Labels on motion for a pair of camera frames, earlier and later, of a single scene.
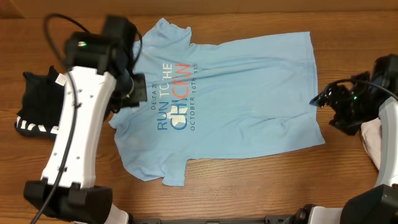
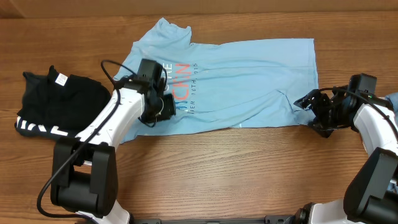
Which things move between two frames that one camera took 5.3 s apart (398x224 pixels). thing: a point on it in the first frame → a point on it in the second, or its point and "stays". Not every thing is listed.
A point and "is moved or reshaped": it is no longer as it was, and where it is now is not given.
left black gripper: x=140 y=96 → x=170 y=112
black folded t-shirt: x=41 y=104 stays
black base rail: x=267 y=219 stays
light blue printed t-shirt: x=250 y=96 is moved or reshaped
